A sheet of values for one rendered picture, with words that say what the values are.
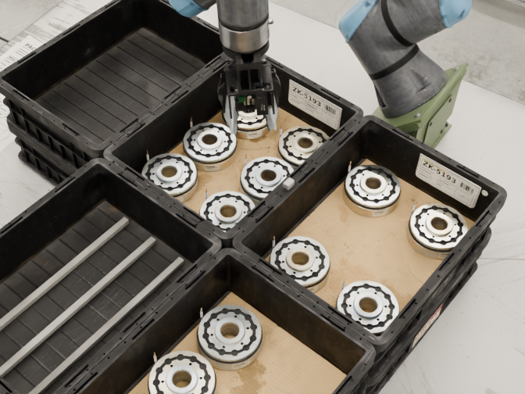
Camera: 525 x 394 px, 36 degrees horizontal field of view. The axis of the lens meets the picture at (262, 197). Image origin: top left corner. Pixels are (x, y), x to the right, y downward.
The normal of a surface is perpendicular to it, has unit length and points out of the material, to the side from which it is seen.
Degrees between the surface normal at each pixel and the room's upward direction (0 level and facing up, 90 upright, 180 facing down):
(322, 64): 0
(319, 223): 0
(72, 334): 0
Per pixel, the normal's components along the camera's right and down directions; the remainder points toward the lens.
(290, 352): 0.03, -0.64
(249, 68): 0.09, 0.76
